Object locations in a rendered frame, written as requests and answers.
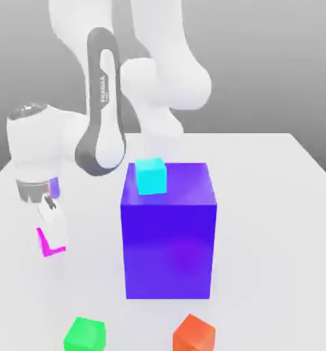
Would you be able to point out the large blue box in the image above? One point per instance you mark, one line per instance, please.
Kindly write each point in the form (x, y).
(168, 246)

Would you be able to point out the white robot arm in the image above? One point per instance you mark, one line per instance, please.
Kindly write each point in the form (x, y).
(165, 82)

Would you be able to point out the small green cube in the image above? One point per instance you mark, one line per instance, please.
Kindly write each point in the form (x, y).
(85, 335)

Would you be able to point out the small magenta cube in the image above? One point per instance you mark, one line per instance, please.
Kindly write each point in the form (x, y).
(46, 246)

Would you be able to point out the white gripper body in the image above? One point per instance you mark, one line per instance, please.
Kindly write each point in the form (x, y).
(54, 227)

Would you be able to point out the small cyan cube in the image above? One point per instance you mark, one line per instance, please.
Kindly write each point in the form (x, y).
(151, 177)

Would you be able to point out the small orange cube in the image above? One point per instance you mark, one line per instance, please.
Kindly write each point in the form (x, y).
(193, 334)

